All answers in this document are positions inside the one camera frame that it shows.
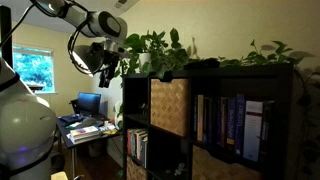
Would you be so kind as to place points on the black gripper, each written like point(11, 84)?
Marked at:
point(110, 61)

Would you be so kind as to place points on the woven bamboo storage basket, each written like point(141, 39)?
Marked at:
point(135, 171)
point(213, 166)
point(170, 106)

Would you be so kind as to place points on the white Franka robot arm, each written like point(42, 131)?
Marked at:
point(26, 126)

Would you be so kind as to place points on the orange book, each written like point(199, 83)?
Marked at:
point(128, 141)

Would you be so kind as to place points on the blue book white edge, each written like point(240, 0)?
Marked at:
point(133, 143)

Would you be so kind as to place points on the thick blue book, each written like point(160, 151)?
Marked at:
point(145, 151)

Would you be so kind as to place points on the tan book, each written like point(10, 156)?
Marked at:
point(200, 116)

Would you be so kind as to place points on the navy book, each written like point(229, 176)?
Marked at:
point(216, 120)

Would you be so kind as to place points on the dark red book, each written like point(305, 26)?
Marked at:
point(223, 120)

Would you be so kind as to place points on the blue and yellow book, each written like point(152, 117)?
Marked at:
point(231, 116)

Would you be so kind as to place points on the tall blue book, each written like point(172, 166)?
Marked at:
point(239, 123)

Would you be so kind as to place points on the white book dark band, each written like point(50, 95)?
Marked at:
point(253, 133)

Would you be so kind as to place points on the black book white lettering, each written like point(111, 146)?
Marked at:
point(267, 126)

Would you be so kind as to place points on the black desk lamp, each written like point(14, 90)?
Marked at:
point(83, 61)

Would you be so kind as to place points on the black computer monitor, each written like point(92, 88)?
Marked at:
point(89, 103)

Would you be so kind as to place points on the black cube bookshelf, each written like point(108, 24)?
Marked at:
point(136, 90)

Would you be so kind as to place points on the white rounded object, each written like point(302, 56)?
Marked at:
point(118, 115)

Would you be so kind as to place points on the white plant pot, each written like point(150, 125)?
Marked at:
point(144, 60)

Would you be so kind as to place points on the small white boxes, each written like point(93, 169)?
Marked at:
point(107, 127)

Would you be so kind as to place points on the blue item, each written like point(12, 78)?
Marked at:
point(70, 118)

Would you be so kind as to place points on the stack of colourful books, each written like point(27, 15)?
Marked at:
point(85, 133)

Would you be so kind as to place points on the green pothos plant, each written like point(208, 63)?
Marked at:
point(166, 53)

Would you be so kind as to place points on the dark desk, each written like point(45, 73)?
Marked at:
point(65, 131)

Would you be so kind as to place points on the ceiling air vent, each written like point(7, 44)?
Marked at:
point(120, 3)

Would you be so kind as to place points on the pale yellow block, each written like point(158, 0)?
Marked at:
point(59, 176)

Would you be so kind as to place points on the black metal pole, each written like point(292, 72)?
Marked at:
point(6, 33)

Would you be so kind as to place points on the small grey stones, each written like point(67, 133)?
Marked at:
point(179, 168)

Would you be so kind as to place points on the window with white frame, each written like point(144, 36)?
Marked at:
point(33, 70)

